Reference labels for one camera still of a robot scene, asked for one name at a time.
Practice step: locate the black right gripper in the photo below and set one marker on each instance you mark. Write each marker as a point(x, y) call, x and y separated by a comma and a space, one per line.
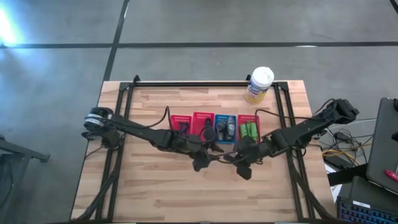
point(252, 149)

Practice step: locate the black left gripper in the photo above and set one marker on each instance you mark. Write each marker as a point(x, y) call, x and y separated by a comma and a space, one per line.
point(192, 144)

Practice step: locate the grey deodorant bottle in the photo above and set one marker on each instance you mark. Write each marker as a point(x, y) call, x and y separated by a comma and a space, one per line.
point(221, 136)
point(230, 124)
point(221, 125)

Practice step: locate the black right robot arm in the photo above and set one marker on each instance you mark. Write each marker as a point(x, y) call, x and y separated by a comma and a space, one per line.
point(304, 127)

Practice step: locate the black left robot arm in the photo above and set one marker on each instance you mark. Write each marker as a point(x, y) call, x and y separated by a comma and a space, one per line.
point(136, 132)

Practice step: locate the blue plastic basket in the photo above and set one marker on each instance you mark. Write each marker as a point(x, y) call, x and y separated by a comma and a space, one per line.
point(217, 117)

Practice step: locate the small red plastic basket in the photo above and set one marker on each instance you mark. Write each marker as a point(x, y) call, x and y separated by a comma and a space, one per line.
point(186, 118)

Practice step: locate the yellow Lysol wipes canister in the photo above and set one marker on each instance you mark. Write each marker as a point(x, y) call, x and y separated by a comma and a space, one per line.
point(262, 77)

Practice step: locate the black power adapter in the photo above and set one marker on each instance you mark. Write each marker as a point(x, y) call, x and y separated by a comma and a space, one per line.
point(342, 136)

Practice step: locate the backlit keyboard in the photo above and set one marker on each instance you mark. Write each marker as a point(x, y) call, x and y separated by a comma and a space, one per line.
point(363, 214)

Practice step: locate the grey laptop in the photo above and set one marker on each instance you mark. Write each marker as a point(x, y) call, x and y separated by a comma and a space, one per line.
point(382, 140)

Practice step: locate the black metal furniture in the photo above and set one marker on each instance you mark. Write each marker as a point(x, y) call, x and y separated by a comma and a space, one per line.
point(21, 152)

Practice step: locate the black aluminium table frame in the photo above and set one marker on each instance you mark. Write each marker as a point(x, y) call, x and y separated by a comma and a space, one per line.
point(202, 84)

